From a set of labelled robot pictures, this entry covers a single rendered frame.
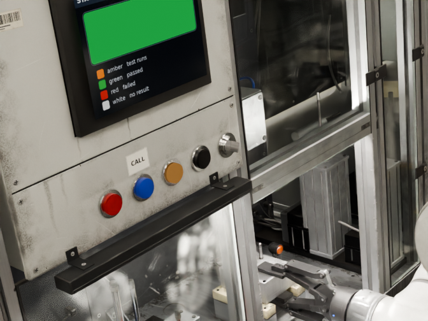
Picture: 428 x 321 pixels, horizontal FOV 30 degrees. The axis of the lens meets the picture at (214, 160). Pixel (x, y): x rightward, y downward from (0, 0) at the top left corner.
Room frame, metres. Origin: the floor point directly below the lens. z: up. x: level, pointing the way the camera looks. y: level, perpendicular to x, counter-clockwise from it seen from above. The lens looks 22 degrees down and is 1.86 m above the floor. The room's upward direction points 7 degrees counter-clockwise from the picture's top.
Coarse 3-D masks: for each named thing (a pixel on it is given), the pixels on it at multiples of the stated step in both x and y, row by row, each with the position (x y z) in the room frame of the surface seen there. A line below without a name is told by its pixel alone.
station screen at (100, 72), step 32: (96, 0) 1.00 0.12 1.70; (128, 0) 1.04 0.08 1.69; (192, 0) 1.12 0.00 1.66; (192, 32) 1.11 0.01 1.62; (96, 64) 0.99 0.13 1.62; (128, 64) 1.02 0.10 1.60; (160, 64) 1.06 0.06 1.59; (192, 64) 1.11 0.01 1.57; (96, 96) 0.98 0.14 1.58; (128, 96) 1.02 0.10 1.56
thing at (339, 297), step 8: (320, 288) 1.34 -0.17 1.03; (328, 288) 1.33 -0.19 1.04; (336, 288) 1.33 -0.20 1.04; (344, 288) 1.32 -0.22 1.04; (328, 296) 1.33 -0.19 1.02; (336, 296) 1.31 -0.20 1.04; (344, 296) 1.30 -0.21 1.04; (352, 296) 1.30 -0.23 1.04; (320, 304) 1.35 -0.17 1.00; (328, 304) 1.33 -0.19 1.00; (336, 304) 1.29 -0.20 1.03; (344, 304) 1.28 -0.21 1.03; (328, 312) 1.33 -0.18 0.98; (336, 312) 1.29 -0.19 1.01; (344, 312) 1.28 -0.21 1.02; (336, 320) 1.29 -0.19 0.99; (344, 320) 1.27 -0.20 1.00
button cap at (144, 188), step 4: (140, 180) 1.04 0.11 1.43; (144, 180) 1.04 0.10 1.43; (148, 180) 1.04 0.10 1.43; (140, 184) 1.03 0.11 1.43; (144, 184) 1.04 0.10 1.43; (148, 184) 1.04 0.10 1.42; (152, 184) 1.05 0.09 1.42; (136, 188) 1.03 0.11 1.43; (140, 188) 1.03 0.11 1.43; (144, 188) 1.03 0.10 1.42; (148, 188) 1.04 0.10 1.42; (152, 188) 1.05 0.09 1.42; (136, 192) 1.03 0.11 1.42; (140, 192) 1.03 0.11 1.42; (144, 192) 1.03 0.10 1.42; (148, 192) 1.04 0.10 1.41; (152, 192) 1.04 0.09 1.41; (140, 196) 1.03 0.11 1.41; (144, 196) 1.03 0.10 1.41; (148, 196) 1.04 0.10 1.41
